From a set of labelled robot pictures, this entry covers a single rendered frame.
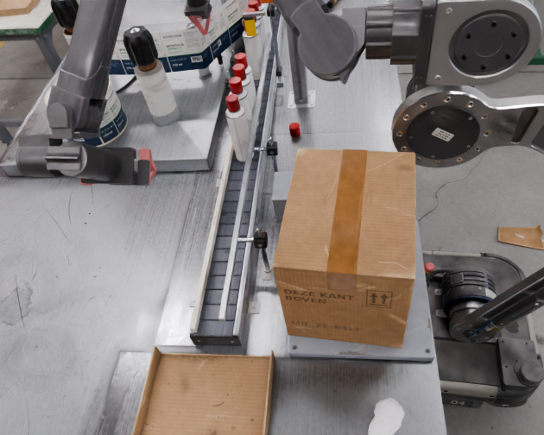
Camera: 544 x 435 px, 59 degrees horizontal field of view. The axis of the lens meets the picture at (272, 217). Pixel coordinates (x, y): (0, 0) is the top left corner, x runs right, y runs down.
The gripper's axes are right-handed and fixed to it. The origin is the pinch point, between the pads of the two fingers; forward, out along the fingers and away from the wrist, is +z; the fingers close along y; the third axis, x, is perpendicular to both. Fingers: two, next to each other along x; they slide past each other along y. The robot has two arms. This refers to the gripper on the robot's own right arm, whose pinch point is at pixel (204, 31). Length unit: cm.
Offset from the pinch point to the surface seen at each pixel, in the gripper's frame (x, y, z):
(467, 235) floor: 97, -3, 107
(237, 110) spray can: 13.3, 33.5, 3.1
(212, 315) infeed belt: 11, 83, 20
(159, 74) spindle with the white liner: -12.1, 14.3, 4.2
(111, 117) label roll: -28.9, 20.0, 14.6
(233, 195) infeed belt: 11, 47, 20
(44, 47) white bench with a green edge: -103, -73, 44
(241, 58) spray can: 12.7, 14.5, 0.2
